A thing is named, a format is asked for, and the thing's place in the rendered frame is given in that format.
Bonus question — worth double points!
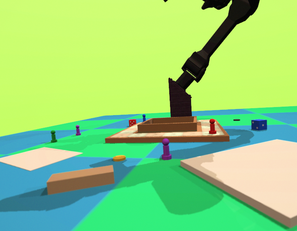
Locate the green pawn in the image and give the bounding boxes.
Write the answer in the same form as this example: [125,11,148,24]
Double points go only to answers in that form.
[51,130,58,143]

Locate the red pawn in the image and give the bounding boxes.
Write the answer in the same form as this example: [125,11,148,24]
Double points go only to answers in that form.
[209,119,216,134]

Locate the blue die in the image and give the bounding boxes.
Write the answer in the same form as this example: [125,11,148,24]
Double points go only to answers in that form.
[251,119,267,130]

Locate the red die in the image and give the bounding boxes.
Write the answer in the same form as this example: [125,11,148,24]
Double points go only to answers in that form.
[129,119,136,126]

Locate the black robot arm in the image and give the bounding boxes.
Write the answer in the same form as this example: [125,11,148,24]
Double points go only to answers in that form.
[174,0,260,91]

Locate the tan rectangular block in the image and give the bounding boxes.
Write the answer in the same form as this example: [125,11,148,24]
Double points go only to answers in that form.
[46,165,115,195]

